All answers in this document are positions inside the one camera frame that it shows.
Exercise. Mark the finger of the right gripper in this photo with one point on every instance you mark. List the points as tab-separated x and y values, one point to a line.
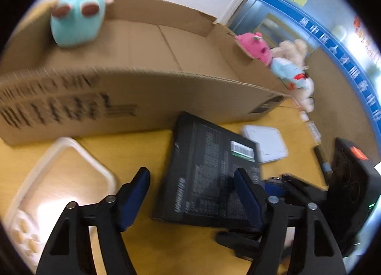
278	186
244	243

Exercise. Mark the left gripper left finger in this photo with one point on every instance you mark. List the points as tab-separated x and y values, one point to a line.
68	249

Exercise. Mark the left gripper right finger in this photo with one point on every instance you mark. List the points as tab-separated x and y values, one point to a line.
314	248

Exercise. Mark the grey folding phone stand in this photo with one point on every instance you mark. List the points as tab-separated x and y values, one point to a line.
270	142

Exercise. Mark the black product box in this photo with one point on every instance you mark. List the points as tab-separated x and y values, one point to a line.
198	187

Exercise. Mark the white phone case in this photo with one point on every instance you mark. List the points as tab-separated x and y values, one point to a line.
66	172

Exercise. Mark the teal and pink pig plush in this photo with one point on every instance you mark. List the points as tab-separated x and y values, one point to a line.
77	22

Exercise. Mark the dark pen with band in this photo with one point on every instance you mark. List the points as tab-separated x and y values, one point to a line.
324	164

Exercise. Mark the white small packet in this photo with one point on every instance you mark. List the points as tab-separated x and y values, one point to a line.
314	132

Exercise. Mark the white earbud case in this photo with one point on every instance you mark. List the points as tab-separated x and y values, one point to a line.
304	116

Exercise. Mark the light blue elephant plush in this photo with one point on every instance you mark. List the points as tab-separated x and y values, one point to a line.
291	75

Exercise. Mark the cream bear plush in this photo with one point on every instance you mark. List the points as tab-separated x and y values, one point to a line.
296	51

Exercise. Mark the pink bear plush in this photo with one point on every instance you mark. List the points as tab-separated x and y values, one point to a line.
255	47

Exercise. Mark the cardboard box tray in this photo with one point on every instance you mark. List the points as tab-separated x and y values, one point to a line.
151	60

